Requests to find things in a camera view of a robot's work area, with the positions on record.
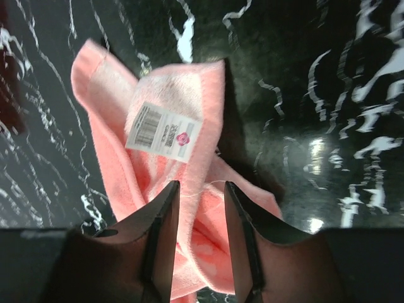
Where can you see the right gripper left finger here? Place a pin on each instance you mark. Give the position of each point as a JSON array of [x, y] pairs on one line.
[[131, 261]]

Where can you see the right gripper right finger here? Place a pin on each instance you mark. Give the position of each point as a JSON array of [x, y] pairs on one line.
[[273, 261]]

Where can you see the pink cloth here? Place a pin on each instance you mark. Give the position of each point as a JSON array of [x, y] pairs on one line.
[[160, 128]]

